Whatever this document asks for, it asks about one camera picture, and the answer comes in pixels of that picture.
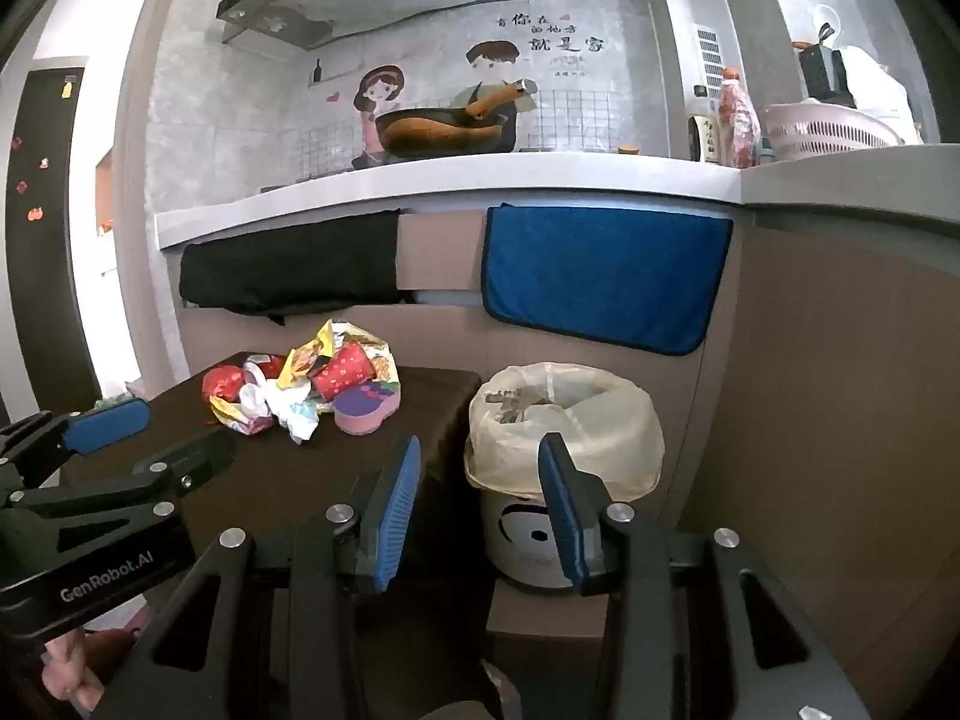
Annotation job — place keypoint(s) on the white crumpled tissue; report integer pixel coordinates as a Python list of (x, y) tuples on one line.
[(296, 412)]

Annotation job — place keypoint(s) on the black cloth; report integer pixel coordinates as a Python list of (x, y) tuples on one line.
[(292, 262)]

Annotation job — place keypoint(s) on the white trash bin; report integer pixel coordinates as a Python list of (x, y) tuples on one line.
[(517, 540)]

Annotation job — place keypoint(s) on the black knife block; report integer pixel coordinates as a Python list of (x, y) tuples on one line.
[(823, 71)]

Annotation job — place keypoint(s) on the yellow snack wrapper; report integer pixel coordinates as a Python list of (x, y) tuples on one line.
[(300, 360)]

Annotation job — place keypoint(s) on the cardboard box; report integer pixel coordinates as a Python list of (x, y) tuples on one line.
[(547, 615)]

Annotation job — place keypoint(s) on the person's left hand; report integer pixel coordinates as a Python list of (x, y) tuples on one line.
[(71, 671)]

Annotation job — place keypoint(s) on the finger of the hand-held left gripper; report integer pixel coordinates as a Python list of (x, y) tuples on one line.
[(105, 424), (195, 457)]

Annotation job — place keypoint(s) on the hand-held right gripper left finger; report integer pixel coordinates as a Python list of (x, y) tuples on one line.
[(397, 510)]

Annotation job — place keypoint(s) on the wooden spoon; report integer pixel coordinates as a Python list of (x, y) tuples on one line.
[(442, 131)]

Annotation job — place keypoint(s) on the colourful crumpled wrapper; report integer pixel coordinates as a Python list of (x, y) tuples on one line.
[(225, 414)]

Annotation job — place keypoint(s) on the red drink can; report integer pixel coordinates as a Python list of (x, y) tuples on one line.
[(261, 364)]

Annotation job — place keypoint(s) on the black door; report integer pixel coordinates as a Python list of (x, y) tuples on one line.
[(37, 240)]

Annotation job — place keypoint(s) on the red plastic bag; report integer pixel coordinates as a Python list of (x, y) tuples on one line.
[(223, 382)]

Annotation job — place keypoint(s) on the dark sauce bottle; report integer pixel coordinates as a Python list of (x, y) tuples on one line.
[(703, 135)]

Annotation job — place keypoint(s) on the red paper cup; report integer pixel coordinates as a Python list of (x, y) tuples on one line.
[(345, 371)]

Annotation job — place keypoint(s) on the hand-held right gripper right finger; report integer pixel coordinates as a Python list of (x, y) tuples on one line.
[(559, 510)]

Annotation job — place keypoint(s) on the pink plastic basket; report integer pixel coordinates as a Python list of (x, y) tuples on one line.
[(825, 131)]

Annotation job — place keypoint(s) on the cartoon wall poster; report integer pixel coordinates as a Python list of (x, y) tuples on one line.
[(570, 90)]

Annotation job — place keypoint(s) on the clear bottle with orange cap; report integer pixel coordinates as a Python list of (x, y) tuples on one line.
[(739, 120)]

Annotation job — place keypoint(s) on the blue cloth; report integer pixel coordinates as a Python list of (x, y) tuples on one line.
[(600, 277)]

